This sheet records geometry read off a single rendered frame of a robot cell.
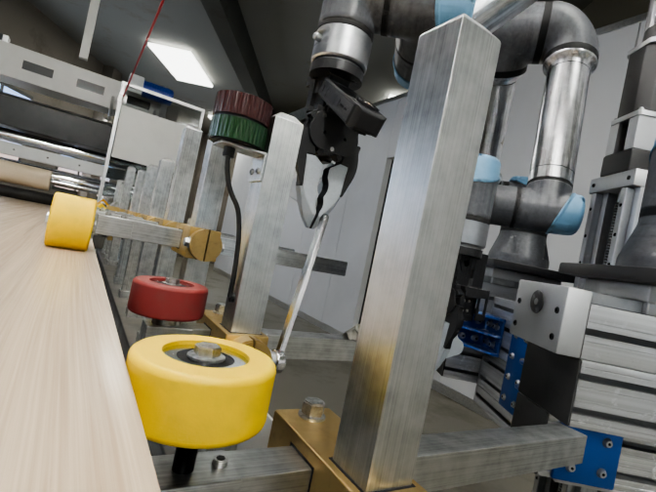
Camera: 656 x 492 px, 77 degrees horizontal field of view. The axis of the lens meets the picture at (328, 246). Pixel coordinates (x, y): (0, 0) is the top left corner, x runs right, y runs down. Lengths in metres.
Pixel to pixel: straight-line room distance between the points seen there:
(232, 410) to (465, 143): 0.19
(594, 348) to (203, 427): 0.54
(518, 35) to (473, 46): 0.73
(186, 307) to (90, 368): 0.24
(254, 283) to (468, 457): 0.26
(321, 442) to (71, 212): 0.51
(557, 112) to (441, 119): 0.66
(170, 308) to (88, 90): 2.94
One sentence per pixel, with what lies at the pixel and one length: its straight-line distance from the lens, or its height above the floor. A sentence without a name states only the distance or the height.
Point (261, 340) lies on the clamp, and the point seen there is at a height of 0.87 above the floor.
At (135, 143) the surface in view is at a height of 1.40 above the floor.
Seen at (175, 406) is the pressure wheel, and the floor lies 0.89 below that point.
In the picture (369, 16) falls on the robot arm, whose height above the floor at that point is 1.28.
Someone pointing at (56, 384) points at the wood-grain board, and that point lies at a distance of 0.21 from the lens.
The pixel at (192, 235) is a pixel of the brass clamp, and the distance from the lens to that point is 0.67.
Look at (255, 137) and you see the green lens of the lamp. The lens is 0.44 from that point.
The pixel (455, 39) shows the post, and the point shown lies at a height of 1.11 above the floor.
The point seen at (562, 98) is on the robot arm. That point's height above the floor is 1.34.
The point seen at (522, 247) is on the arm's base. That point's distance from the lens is 1.15.
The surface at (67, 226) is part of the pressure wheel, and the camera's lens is 0.69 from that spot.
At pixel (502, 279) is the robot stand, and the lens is 1.14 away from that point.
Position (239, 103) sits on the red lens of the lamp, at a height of 1.10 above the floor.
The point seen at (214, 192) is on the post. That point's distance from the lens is 0.69.
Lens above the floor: 0.98
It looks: 1 degrees up
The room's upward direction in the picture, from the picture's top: 12 degrees clockwise
